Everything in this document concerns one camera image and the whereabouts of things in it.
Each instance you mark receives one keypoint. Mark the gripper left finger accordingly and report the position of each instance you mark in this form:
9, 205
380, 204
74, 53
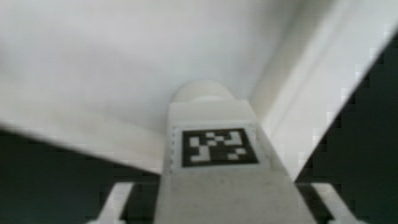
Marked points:
128, 205

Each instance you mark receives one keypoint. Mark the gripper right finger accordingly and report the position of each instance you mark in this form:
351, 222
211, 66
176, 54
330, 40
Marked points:
325, 204

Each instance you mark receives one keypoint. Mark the white table leg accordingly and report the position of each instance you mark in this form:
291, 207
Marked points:
224, 184

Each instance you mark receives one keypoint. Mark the white square tabletop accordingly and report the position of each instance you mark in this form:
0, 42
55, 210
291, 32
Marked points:
99, 55

